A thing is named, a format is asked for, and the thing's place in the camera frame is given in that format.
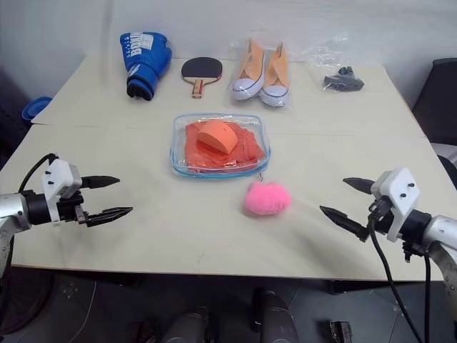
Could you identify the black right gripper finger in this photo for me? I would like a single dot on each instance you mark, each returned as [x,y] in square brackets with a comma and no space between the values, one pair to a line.
[360,185]
[344,221]

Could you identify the black folded cloth item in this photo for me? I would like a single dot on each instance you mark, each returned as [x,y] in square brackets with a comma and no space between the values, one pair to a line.
[342,81]

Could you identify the clear plastic shoe bag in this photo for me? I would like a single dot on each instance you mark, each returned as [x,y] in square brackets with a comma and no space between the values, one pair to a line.
[293,85]

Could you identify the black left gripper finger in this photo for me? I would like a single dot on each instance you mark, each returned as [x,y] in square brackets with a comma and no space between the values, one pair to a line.
[100,181]
[107,215]

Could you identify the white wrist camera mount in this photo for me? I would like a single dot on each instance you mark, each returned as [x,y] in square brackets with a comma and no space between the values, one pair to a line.
[57,178]
[400,189]

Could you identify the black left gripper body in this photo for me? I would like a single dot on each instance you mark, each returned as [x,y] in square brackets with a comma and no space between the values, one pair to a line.
[71,209]

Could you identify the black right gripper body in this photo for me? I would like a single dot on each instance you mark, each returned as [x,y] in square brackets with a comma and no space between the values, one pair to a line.
[380,216]

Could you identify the orange canvas sneaker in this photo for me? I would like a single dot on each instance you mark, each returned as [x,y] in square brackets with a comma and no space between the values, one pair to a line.
[276,78]
[250,71]

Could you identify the blue plastic bowl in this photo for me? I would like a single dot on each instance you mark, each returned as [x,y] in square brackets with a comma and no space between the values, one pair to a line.
[34,107]

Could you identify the dark rounded shape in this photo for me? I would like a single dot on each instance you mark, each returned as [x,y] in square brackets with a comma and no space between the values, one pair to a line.
[187,327]
[276,318]

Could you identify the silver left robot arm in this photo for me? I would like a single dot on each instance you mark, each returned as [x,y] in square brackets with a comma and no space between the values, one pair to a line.
[10,209]

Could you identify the blue boxing glove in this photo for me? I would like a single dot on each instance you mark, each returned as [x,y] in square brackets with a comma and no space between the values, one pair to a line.
[143,60]

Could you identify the crumpled clear plastic bag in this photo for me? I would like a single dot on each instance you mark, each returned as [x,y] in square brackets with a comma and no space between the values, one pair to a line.
[321,53]

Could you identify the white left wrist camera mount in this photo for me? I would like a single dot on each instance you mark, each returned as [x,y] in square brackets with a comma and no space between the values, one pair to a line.
[57,178]

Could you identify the clear pouch with orange cloth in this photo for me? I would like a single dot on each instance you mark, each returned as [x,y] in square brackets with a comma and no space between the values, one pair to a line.
[177,125]

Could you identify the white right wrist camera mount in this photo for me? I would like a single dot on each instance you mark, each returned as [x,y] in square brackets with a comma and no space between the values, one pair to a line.
[400,189]

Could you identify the black table tennis paddle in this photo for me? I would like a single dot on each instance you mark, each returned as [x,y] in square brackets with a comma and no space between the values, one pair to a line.
[201,68]

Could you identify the orange rounded cap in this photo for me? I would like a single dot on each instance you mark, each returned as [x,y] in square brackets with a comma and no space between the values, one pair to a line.
[214,137]

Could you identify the black chair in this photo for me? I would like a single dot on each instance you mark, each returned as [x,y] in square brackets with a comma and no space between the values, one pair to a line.
[439,100]

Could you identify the pink fluffy pompom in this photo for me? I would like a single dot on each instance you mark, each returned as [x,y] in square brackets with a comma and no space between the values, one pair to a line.
[267,200]

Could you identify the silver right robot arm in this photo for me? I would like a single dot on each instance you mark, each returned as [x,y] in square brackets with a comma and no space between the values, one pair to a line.
[442,232]

